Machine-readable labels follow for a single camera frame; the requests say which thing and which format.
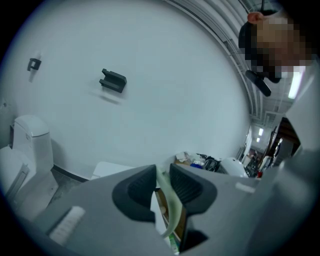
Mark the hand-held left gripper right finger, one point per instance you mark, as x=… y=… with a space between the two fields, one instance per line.
x=225 y=212

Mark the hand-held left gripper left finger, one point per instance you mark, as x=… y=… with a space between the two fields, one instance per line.
x=100 y=212

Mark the pale green scrub brush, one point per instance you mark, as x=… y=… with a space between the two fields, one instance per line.
x=172 y=200

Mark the white ball-head long brush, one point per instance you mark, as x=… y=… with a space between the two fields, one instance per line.
x=163 y=209

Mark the white toilet with tank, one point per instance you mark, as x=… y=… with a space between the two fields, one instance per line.
x=32 y=140

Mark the white dome robot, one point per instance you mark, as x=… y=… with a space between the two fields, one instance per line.
x=233 y=167

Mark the bright blue cloth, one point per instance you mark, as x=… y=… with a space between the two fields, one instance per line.
x=197 y=163

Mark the green cleaner bottle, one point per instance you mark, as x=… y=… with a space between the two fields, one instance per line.
x=173 y=243

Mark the dark wooden rack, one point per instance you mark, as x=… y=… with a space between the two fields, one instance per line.
x=285 y=135

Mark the long ceiling strip light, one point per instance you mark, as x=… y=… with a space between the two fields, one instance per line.
x=295 y=85

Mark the person's head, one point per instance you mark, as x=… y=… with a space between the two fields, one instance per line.
x=280 y=42

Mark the black wall shelf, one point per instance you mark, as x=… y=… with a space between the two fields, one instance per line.
x=115 y=80

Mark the black head-worn camera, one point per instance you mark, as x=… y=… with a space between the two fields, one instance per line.
x=260 y=83

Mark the black wall paper holder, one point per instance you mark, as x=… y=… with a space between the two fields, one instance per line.
x=33 y=64

